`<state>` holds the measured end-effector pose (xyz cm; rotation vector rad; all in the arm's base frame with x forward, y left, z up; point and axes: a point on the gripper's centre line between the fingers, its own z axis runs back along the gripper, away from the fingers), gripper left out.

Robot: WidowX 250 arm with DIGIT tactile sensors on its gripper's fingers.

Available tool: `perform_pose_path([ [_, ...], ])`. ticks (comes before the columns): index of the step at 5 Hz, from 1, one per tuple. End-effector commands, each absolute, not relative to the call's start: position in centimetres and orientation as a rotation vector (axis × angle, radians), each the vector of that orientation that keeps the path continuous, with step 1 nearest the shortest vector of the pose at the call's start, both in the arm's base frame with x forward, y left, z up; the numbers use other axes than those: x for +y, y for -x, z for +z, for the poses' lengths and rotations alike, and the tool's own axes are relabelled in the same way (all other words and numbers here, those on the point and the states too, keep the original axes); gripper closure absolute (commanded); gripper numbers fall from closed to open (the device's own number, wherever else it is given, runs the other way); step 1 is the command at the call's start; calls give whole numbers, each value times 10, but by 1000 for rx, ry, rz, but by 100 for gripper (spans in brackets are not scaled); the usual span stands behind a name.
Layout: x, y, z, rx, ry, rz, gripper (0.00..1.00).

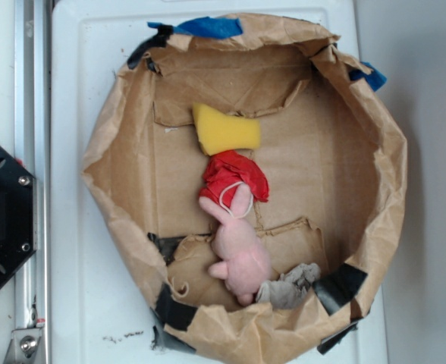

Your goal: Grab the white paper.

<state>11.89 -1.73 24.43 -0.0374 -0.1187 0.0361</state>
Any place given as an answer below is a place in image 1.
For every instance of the white paper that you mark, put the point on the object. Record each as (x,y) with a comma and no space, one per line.
(289,291)

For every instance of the red crumpled paper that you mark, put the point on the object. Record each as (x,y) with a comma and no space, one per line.
(227,168)

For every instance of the yellow sponge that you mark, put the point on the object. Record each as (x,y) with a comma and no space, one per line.
(218,132)

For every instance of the pink plush bunny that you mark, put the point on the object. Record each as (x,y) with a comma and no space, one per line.
(245,263)

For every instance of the brown paper bag bin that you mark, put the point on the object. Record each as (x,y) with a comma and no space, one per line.
(334,157)

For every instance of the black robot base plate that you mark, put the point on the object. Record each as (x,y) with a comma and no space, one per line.
(16,216)

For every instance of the aluminium frame rail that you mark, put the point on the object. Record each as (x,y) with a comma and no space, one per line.
(32,146)

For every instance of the metal corner bracket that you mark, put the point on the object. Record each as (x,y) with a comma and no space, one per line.
(24,346)

